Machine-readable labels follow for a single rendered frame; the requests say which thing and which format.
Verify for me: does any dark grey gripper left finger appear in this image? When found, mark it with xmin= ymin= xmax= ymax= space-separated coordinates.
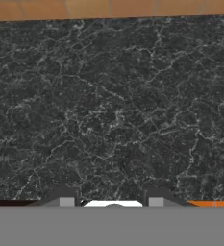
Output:
xmin=28 ymin=184 xmax=83 ymax=208

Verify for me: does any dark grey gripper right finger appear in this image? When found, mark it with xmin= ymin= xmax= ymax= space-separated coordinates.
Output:
xmin=142 ymin=184 xmax=198 ymax=208

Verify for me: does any white round object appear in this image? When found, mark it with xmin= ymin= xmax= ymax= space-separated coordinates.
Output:
xmin=81 ymin=200 xmax=144 ymax=208

